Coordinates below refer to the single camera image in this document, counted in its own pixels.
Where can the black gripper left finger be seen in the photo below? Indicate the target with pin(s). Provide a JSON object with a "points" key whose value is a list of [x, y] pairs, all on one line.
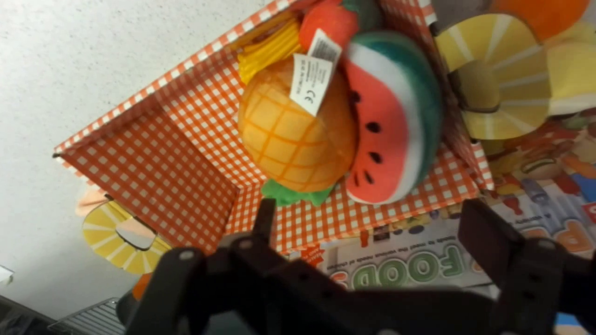
{"points": [[186, 290]]}

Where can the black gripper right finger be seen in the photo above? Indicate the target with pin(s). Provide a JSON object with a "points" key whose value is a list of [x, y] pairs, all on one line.
{"points": [[540, 279]]}

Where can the yellow pineapple plush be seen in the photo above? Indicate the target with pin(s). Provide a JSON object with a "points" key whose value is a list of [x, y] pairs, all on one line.
{"points": [[285, 141]]}

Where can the watermelon slice plush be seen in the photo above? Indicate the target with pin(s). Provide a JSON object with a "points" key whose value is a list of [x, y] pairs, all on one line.
{"points": [[383, 122]]}

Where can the red cherry plush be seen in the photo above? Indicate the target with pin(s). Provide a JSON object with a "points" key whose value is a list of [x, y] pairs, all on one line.
{"points": [[327, 20]]}

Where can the blue toy food box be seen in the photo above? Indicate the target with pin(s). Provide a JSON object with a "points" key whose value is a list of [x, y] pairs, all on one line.
{"points": [[545, 204]]}

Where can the orange plastic cup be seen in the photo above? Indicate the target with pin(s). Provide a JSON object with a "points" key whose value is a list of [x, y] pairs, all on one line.
{"points": [[141, 286]]}

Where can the black glass cooktop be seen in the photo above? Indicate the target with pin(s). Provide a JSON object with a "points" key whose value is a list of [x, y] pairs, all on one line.
{"points": [[74, 316]]}

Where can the orange checkered basket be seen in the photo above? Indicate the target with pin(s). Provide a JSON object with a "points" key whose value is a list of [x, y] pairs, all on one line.
{"points": [[167, 160]]}

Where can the orange fruit plush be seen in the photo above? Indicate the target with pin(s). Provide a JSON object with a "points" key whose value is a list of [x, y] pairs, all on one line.
{"points": [[540, 14]]}

